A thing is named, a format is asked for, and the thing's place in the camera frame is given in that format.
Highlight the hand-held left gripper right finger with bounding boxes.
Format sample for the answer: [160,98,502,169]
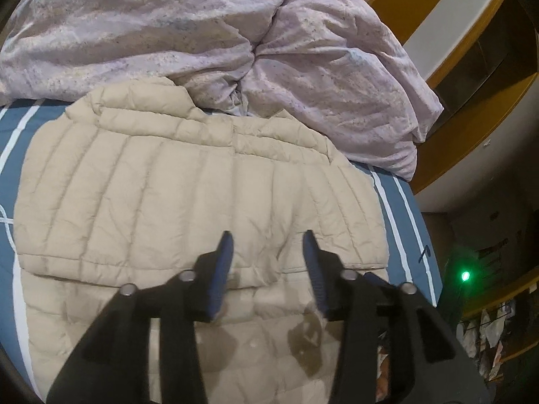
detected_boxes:
[303,230,492,404]

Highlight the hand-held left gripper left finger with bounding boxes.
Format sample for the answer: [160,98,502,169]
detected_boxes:
[46,231,235,404]

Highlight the beige puffer jacket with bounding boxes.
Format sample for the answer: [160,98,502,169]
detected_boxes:
[12,76,390,404]

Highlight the blue white striped bed sheet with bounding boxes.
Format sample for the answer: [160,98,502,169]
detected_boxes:
[0,101,443,404]

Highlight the cluttered wooden rack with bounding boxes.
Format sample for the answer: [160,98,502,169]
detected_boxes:
[459,261,539,373]

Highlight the lilac patterned duvet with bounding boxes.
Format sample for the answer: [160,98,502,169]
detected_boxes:
[0,0,444,181]

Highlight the wooden shelf unit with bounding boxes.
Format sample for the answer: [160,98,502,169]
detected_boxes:
[368,0,539,196]

